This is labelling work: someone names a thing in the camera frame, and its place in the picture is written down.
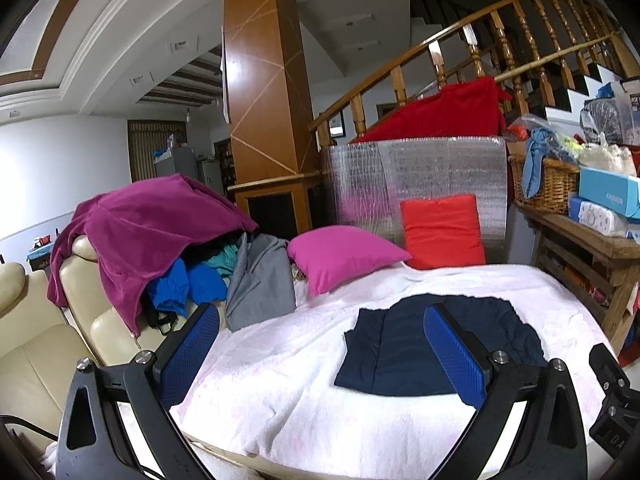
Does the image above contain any navy zip jacket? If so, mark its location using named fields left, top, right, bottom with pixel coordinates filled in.
left=334, top=295, right=548, bottom=396

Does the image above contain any light blue shoe box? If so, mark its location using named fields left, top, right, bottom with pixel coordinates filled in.
left=579, top=166, right=640, bottom=220

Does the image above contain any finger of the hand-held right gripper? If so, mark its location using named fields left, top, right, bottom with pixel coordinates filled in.
left=589, top=344, right=640, bottom=461

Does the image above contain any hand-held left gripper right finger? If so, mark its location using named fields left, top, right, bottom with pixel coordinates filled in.
left=423, top=302, right=603, bottom=480

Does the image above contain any silver foil insulation panel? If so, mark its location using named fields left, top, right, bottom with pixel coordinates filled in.
left=320, top=136, right=510, bottom=265

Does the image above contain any cream wrapped bundle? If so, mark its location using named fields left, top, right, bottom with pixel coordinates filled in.
left=580, top=142, right=637, bottom=177

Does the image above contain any pink pillow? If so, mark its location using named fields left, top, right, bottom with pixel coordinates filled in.
left=287, top=226, right=413, bottom=297

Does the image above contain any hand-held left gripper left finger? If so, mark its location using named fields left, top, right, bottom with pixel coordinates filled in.
left=55, top=302, right=223, bottom=480

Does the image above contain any red cloth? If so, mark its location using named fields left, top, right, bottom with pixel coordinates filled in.
left=350, top=76, right=513, bottom=145

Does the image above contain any brown wooden pillar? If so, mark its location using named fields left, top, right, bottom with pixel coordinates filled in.
left=221, top=0, right=323, bottom=241

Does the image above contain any rough wooden table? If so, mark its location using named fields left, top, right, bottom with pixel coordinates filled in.
left=515, top=200, right=640, bottom=356

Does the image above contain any black cable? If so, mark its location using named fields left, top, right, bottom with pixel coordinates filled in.
left=0, top=413, right=62, bottom=445

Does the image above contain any red pillow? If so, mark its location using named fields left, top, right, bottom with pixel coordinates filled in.
left=400, top=194, right=487, bottom=271

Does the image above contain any magenta garment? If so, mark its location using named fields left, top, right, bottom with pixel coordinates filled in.
left=47, top=174, right=258, bottom=336

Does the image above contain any grey garment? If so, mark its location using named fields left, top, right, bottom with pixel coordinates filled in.
left=225, top=232, right=297, bottom=332

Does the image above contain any blue cloth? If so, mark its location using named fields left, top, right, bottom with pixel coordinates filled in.
left=522, top=127, right=556, bottom=200

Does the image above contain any cream leather sofa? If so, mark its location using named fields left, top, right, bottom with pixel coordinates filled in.
left=0, top=235, right=231, bottom=466

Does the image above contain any grey refrigerator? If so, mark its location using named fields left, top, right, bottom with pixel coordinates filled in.
left=154, top=147, right=198, bottom=179

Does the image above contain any dotted plastic bag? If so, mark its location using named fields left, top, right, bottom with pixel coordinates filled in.
left=581, top=97, right=619, bottom=134

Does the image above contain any wicker basket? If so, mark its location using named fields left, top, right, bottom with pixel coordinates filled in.
left=509, top=152, right=583, bottom=216

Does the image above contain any white refrigerator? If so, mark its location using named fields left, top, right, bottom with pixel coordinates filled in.
left=197, top=160, right=227, bottom=197

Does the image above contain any printed tissue pack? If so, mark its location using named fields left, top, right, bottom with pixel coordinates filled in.
left=569, top=197, right=631, bottom=237

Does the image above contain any teal garment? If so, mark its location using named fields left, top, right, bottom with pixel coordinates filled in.
left=202, top=245, right=241, bottom=281

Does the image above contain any blue garment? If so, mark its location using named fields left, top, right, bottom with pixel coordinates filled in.
left=147, top=259, right=228, bottom=318

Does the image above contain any clear plastic storage box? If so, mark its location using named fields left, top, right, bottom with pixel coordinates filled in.
left=612, top=77, right=640, bottom=146

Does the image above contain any white fluffy blanket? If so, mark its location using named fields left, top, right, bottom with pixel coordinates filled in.
left=45, top=260, right=621, bottom=480

